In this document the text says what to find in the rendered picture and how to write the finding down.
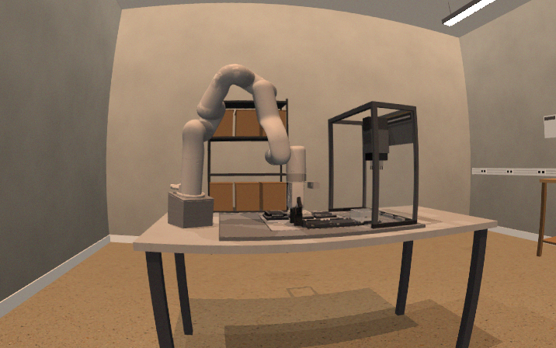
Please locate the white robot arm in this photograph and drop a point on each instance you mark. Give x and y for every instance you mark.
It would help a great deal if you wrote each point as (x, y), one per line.
(210, 107)

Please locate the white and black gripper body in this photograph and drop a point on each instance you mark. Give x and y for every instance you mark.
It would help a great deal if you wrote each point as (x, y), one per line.
(295, 189)

